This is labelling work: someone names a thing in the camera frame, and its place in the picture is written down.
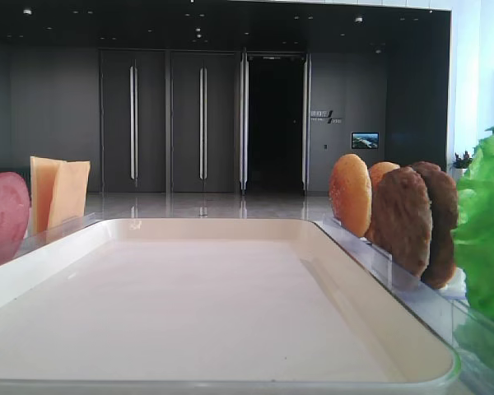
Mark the potted plant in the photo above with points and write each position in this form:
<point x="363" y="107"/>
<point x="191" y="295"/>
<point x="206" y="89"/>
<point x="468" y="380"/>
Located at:
<point x="462" y="161"/>

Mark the pale cheese slice back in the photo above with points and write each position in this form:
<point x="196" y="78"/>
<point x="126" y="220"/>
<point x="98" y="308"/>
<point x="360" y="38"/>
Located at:
<point x="42" y="175"/>

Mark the outer brown meat patty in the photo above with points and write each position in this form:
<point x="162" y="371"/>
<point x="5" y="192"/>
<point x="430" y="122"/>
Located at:
<point x="401" y="222"/>

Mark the dark double door left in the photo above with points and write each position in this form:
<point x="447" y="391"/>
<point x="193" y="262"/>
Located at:
<point x="132" y="103"/>

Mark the inner bun slice right rack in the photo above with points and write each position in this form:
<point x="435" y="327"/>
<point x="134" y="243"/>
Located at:
<point x="377" y="172"/>

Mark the wall mounted screen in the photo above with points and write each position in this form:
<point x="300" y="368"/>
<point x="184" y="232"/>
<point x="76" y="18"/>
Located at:
<point x="365" y="140"/>

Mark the bun slice rack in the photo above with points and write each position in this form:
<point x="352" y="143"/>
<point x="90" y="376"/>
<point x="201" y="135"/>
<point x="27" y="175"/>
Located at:
<point x="377" y="172"/>
<point x="350" y="194"/>

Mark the clear left long rail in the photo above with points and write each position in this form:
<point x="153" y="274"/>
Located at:
<point x="36" y="241"/>

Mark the dark double door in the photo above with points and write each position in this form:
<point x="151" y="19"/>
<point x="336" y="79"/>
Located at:
<point x="203" y="122"/>
<point x="132" y="103"/>

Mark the orange cheese slice front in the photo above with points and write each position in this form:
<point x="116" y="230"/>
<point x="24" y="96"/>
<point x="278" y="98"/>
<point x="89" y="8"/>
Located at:
<point x="69" y="192"/>

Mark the outer bun slice right rack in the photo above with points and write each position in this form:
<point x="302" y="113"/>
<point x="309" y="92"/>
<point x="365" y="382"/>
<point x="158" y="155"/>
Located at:
<point x="350" y="194"/>

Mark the green plastic lettuce leaf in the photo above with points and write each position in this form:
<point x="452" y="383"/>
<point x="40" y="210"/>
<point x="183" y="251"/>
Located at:
<point x="474" y="235"/>

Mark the clear long rail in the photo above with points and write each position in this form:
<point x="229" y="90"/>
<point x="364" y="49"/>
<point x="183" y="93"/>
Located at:
<point x="36" y="241"/>
<point x="446" y="312"/>

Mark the dark double door middle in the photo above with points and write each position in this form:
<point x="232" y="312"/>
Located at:
<point x="203" y="122"/>

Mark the inner brown meat patty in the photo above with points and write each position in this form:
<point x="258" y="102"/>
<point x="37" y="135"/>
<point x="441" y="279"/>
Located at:
<point x="442" y="192"/>

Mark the cream rectangular tray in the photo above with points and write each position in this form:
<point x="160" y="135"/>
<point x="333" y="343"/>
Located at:
<point x="209" y="306"/>

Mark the clear right long rail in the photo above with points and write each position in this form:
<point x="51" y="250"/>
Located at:
<point x="446" y="312"/>

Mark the brown meat patty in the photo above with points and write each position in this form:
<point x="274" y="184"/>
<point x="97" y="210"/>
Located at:
<point x="442" y="192"/>
<point x="401" y="222"/>

